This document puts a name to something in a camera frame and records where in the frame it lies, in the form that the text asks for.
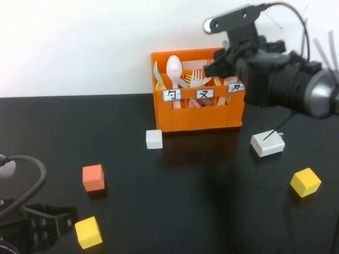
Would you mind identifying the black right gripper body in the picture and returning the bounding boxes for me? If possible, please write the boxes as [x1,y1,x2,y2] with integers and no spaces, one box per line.
[224,35,288,79]

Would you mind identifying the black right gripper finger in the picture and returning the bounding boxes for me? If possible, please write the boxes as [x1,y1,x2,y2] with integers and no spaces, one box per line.
[213,48,233,63]
[203,59,236,80]

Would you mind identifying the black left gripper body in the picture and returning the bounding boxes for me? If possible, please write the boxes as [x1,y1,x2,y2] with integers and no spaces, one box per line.
[0,198,31,252]

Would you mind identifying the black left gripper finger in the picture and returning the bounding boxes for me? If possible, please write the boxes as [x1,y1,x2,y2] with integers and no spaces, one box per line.
[24,210,71,248]
[43,204,79,235]

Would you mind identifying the orange plastic cutlery holder crate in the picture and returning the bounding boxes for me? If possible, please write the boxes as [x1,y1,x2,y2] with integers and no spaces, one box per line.
[150,47,246,133]

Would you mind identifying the white plastic fork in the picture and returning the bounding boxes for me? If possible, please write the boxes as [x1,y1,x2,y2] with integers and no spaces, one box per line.
[188,70,204,89]

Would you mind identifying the paper label fork character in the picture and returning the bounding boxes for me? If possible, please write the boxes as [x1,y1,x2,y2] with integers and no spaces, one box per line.
[195,89,215,100]

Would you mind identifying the paper label knife character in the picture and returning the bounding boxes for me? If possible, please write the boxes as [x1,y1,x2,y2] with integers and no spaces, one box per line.
[227,83,246,94]

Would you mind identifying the yellow foam cube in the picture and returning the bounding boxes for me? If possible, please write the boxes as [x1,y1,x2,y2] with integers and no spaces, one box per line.
[290,167,322,198]
[74,216,103,250]

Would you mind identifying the pink plastic spoon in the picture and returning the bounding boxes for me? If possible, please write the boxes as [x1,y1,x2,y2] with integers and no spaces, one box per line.
[166,55,184,110]

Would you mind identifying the orange foam cube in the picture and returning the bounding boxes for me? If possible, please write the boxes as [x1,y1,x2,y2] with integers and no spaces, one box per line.
[82,164,105,193]

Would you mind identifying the paper label spoon character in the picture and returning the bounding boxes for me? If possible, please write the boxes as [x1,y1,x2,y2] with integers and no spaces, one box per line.
[162,88,182,102]

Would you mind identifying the green plastic spoon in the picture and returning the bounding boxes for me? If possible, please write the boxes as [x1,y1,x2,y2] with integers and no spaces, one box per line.
[153,60,167,89]

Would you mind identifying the black zip tie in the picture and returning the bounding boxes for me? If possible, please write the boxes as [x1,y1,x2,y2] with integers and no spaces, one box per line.
[327,30,339,70]
[313,38,332,70]
[263,110,297,141]

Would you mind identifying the white foam cube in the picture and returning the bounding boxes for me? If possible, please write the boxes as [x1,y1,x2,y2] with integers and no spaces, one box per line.
[146,129,164,150]

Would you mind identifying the thick black left camera cable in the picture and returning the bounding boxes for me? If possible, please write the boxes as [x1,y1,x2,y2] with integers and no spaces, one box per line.
[0,155,47,221]

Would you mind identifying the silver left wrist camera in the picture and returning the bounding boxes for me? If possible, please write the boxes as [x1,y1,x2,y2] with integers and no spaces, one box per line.
[0,155,16,178]

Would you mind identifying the black right camera cable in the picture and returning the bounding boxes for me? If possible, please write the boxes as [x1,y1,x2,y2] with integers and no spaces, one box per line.
[261,2,311,63]

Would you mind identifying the white USB wall charger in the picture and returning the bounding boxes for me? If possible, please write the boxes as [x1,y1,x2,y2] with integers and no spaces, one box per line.
[250,129,286,158]

